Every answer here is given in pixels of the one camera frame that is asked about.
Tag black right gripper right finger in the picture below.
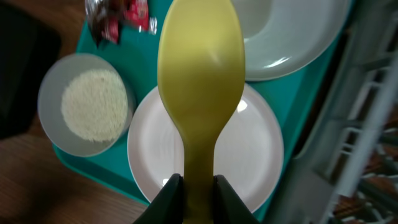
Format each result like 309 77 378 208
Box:
213 175 259 224

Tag white rice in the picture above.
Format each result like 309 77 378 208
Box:
60 69 128 142

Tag grey bowl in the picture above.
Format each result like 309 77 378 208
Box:
37 53 137 157

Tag grey dishwasher rack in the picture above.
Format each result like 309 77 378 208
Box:
264 1 397 223

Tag black tray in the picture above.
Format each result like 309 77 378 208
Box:
1 1 61 139

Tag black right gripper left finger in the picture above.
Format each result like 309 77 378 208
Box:
133 174 183 224

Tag yellow plastic spoon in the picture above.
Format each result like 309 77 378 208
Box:
157 0 246 223

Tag red silver snack wrapper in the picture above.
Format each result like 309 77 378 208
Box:
85 0 157 46

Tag pink plate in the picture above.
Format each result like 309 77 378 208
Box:
127 85 284 212

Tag light grey plate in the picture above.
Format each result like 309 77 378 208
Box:
233 0 351 81

